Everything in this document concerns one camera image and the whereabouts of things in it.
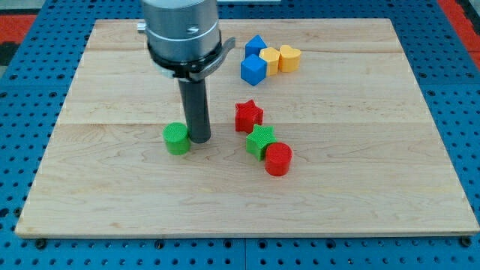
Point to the red cylinder block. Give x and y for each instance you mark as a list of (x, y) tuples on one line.
[(278, 157)]

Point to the blue cube block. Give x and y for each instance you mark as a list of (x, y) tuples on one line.
[(253, 69)]

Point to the green cylinder block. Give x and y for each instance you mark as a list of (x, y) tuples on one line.
[(176, 138)]

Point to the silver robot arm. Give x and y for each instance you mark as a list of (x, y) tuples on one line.
[(184, 38)]

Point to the blue pentagon block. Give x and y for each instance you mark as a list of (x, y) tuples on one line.
[(254, 46)]

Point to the yellow heart block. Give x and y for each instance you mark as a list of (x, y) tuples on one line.
[(289, 60)]

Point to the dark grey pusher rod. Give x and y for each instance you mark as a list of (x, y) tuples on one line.
[(196, 111)]

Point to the red star block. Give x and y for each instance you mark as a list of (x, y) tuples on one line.
[(247, 115)]

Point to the yellow hexagon block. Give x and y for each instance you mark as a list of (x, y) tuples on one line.
[(271, 56)]

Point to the wooden board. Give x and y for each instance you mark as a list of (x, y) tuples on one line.
[(367, 159)]

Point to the green star block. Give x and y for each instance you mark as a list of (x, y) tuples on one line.
[(259, 139)]

